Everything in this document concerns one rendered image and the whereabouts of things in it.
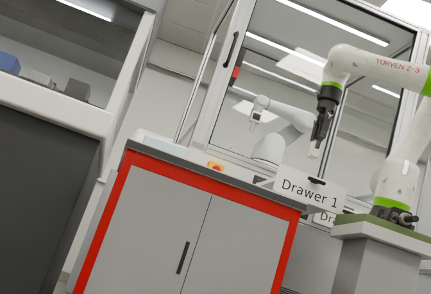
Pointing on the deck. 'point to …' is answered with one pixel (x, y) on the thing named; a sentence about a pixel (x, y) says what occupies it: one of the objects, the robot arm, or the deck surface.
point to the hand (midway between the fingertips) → (314, 149)
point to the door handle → (231, 49)
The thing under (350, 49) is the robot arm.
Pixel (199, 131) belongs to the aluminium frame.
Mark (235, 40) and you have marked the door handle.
